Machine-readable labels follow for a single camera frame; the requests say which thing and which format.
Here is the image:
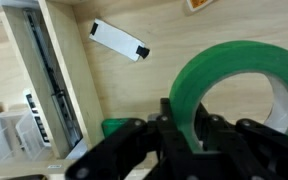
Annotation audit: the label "orange sticker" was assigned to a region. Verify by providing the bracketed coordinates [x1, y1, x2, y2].
[186, 0, 215, 13]

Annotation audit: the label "white paper strip black ends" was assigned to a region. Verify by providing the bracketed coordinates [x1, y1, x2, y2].
[88, 18, 151, 63]

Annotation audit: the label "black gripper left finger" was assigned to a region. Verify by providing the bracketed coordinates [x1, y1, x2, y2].
[65, 98, 205, 180]

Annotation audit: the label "white remote control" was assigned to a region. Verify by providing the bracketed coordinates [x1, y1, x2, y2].
[22, 88, 52, 148]

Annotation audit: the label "wooden drawer with supplies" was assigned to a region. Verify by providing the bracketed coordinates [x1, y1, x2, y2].
[0, 0, 72, 180]

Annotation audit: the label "empty wooden drawer white front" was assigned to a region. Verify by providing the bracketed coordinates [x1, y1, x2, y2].
[38, 0, 288, 171]

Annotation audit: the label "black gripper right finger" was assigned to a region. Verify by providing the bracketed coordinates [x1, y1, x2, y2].
[193, 103, 288, 180]

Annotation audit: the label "green masking tape roll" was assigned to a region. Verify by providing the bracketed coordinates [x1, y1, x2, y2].
[168, 40, 288, 154]

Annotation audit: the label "small green box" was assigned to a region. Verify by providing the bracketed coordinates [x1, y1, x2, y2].
[101, 117, 132, 139]

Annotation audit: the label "clear plastic box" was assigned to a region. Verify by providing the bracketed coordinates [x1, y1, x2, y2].
[0, 103, 40, 164]

